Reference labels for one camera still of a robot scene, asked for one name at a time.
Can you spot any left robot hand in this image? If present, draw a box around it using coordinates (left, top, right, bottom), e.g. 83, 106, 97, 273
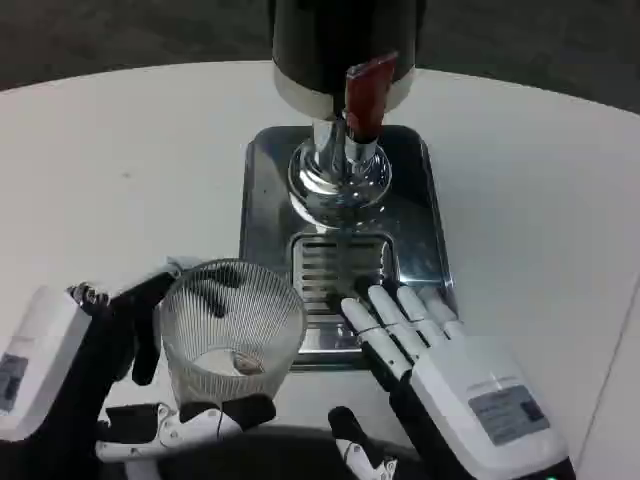
0, 256, 278, 480

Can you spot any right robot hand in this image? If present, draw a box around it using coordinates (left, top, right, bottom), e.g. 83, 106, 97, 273
327, 283, 577, 480

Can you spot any clear ribbed glass cup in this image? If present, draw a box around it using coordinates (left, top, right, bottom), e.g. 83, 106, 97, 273
157, 257, 308, 407

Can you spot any slotted steel tray grid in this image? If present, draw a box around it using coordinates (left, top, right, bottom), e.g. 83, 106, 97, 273
288, 231, 402, 352

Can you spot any steel drip tray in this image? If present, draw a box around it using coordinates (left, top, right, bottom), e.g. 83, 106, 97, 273
238, 124, 457, 372

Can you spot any black robot torso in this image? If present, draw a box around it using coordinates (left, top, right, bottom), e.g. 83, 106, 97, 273
149, 423, 416, 480

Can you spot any black drink dispenser chrome stand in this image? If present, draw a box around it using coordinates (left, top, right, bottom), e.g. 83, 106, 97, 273
267, 0, 427, 237

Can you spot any red tap handle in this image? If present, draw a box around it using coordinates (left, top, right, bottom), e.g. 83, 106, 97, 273
345, 50, 400, 138

